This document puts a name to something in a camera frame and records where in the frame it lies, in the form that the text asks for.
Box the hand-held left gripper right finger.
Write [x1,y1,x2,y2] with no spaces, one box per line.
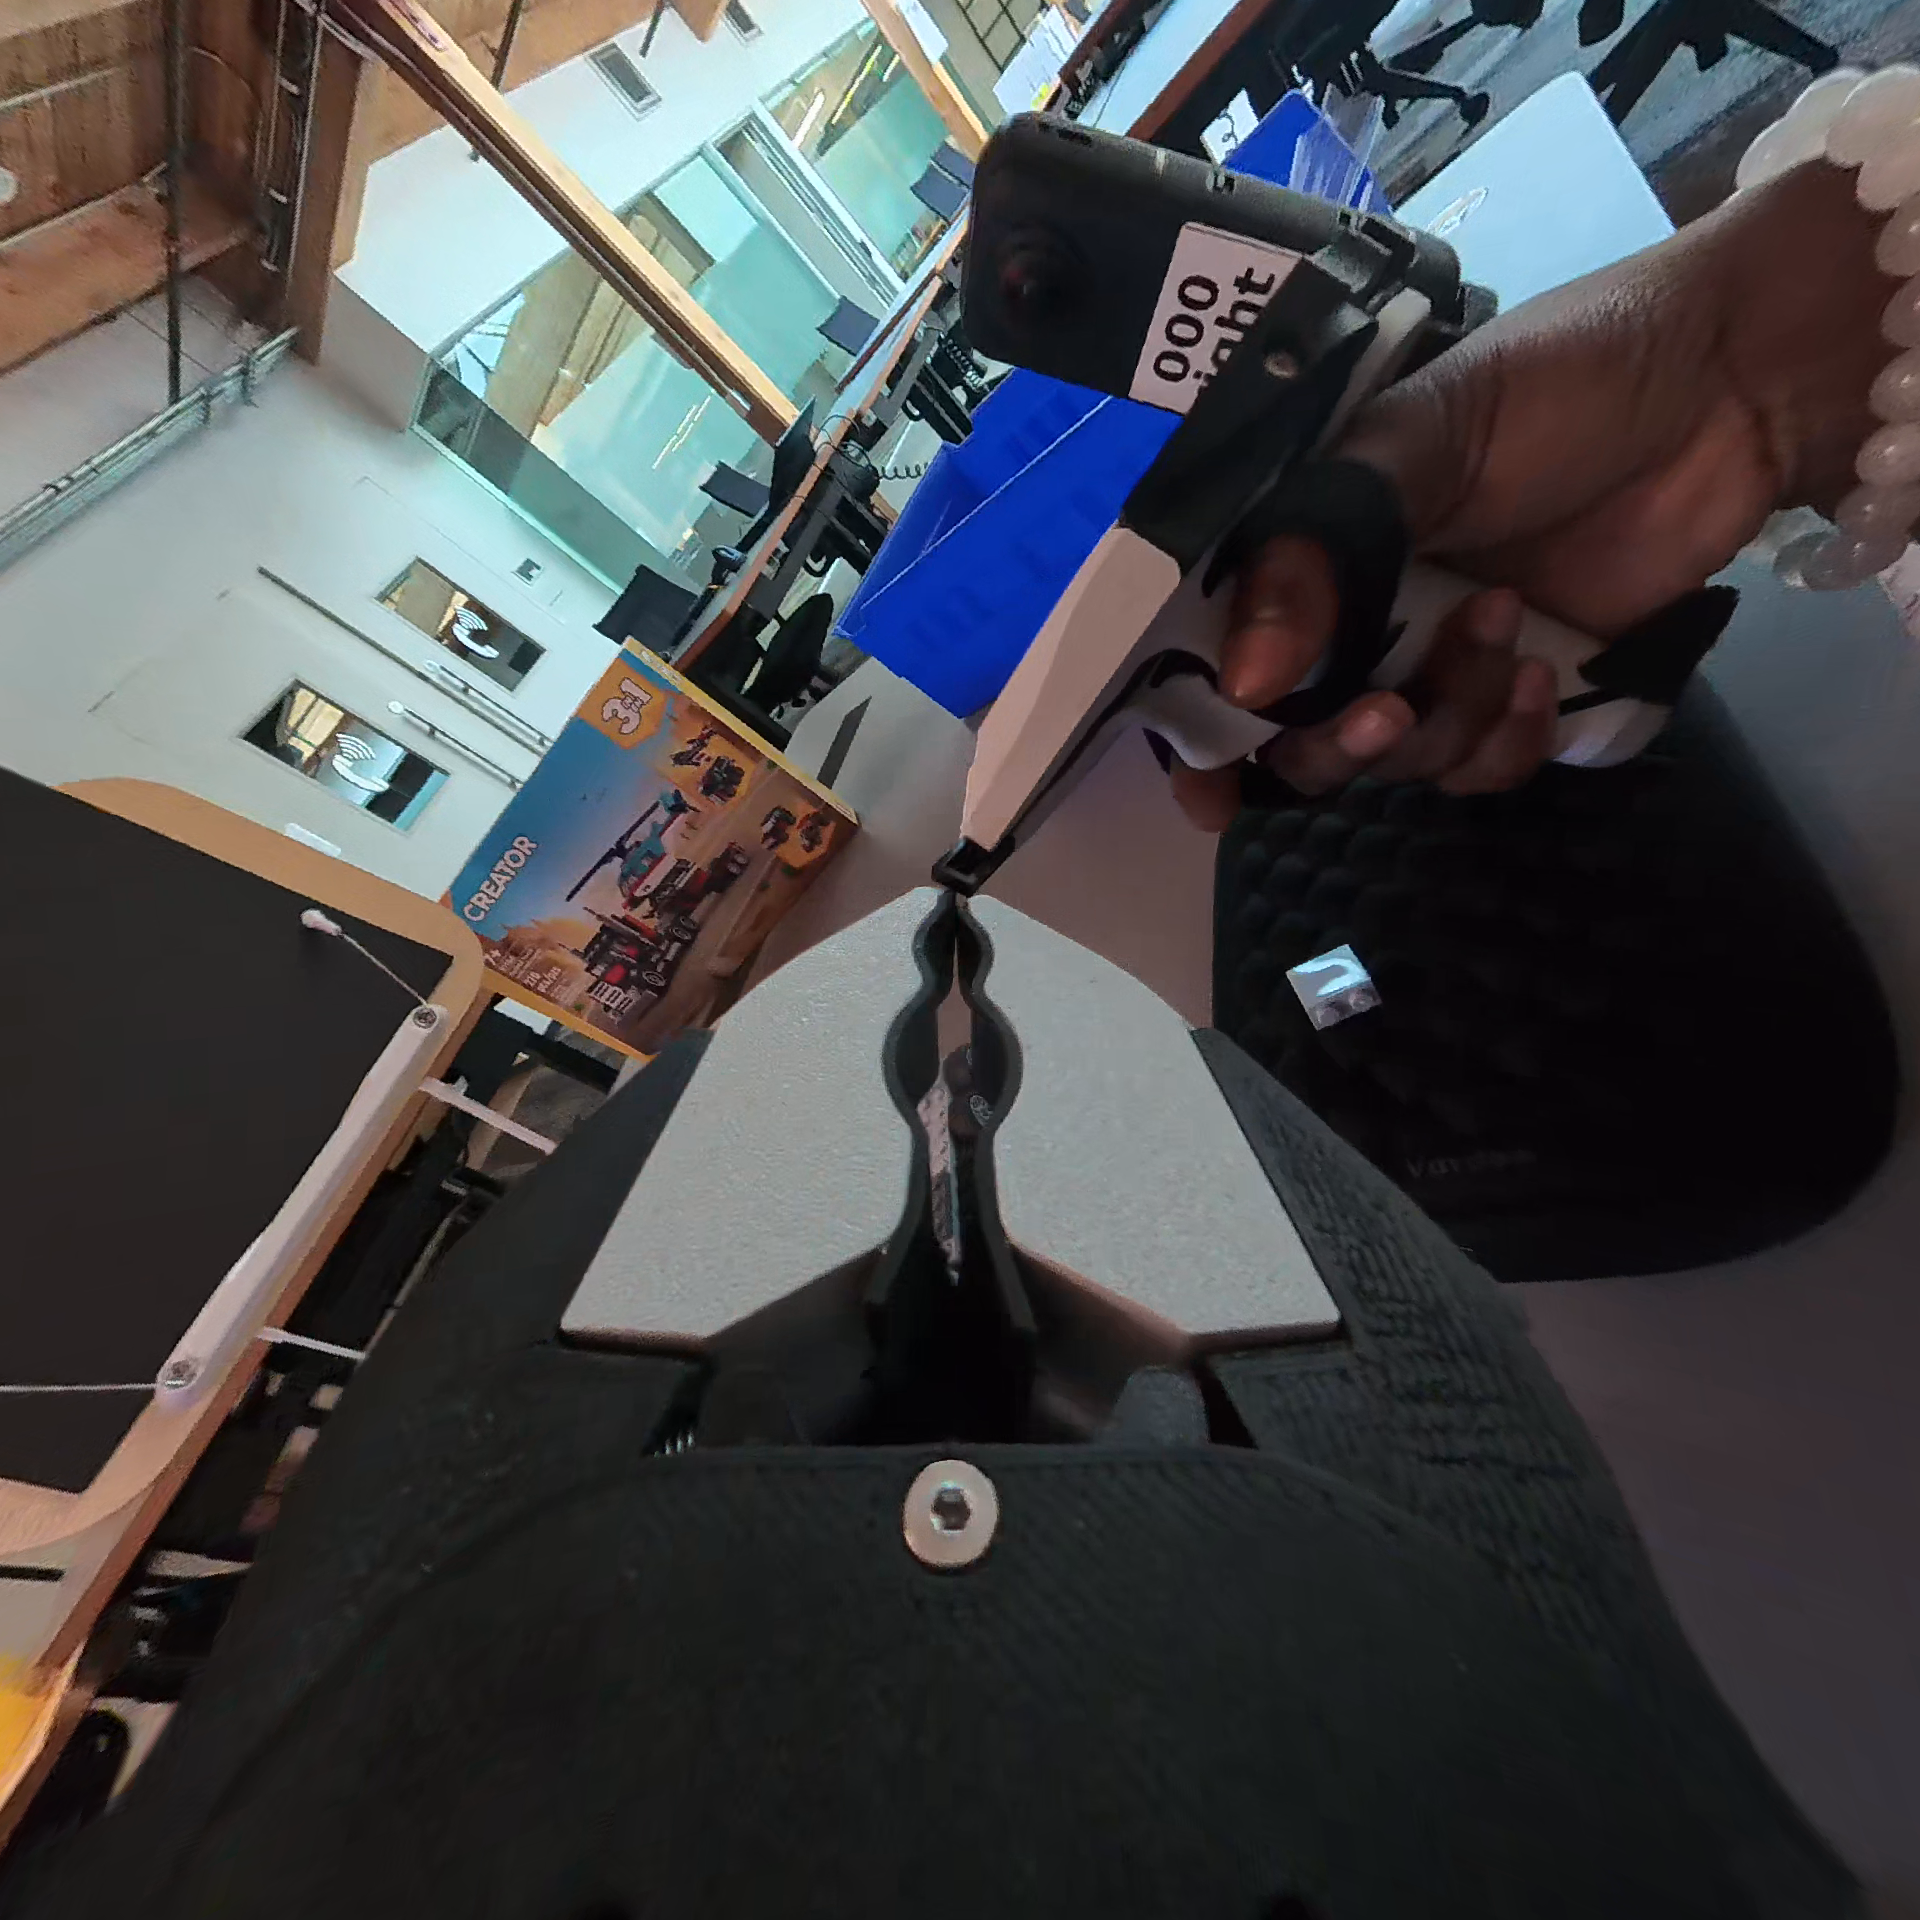
[958,892,1345,1343]

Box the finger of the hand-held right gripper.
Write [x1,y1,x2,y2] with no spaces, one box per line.
[930,516,1210,897]

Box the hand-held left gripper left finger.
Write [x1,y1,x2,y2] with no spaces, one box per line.
[562,884,956,1340]

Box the person's right hand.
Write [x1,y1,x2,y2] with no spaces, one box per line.
[1171,151,1884,837]

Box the blue plastic bin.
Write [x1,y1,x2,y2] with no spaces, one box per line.
[831,88,1402,724]

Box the toy brick set box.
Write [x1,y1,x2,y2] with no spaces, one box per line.
[441,641,861,1060]

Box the black textured bag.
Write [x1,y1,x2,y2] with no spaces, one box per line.
[1210,672,1902,1287]

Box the white laptop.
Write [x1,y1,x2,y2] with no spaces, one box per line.
[1393,71,1675,280]

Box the window with white logo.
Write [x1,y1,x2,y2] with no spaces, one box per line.
[375,555,550,692]
[241,680,452,830]

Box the white bracket strip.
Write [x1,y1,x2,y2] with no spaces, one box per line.
[156,1001,455,1397]

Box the black board with wooden frame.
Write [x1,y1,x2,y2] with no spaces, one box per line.
[0,767,492,1748]

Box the white bead bracelet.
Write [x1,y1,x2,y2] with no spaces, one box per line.
[1738,65,1920,597]

